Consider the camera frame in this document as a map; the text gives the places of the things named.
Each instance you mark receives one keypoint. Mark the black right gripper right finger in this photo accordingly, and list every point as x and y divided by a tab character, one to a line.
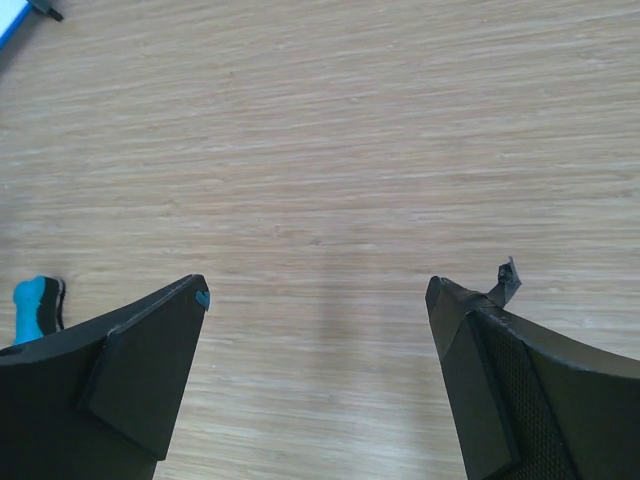
528	402

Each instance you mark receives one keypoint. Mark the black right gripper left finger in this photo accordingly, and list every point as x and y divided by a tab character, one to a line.
100	400

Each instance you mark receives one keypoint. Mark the blue whiteboard eraser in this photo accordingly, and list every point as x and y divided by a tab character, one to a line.
39	308

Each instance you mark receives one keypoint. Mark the blue framed whiteboard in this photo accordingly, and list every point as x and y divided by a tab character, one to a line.
12	14

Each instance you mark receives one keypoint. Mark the black stand foot clip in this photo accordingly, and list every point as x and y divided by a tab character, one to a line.
45	7

